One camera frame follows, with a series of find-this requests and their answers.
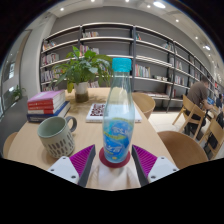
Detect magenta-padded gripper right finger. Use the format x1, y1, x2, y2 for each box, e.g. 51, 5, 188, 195
131, 144, 179, 187

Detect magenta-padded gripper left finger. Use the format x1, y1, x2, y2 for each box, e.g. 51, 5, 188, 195
47, 144, 97, 188

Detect clear bottle with teal cap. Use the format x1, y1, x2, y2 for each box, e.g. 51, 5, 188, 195
102, 57, 136, 164

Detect round-backed wooden chair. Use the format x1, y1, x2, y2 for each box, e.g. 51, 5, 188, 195
157, 130, 209, 170
2, 131, 19, 159
132, 92, 156, 120

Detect grey patterned ceramic mug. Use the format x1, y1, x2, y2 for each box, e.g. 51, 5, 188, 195
36, 115, 78, 159

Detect flat round red coaster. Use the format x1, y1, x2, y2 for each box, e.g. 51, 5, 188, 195
98, 146, 132, 169

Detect dark blue book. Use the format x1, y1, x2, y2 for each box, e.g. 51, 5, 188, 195
26, 100, 72, 123

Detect red book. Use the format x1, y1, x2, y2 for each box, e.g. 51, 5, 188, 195
27, 101, 68, 116
27, 96, 67, 108

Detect slatted wooden chair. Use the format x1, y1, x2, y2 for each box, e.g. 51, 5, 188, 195
172, 94, 208, 134
203, 118, 224, 159

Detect pink book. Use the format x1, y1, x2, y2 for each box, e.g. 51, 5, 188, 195
27, 89, 66, 103

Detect person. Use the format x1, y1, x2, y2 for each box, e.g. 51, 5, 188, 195
185, 75, 214, 129

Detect small background green plant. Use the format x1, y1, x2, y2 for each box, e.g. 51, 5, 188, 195
11, 84, 27, 101

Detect green potted plant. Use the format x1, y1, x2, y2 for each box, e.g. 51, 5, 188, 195
53, 45, 113, 104

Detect grey shelf unit with books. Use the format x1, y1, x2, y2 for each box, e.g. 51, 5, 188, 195
39, 21, 224, 113

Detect ceiling lights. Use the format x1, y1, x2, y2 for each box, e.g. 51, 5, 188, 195
59, 0, 213, 52

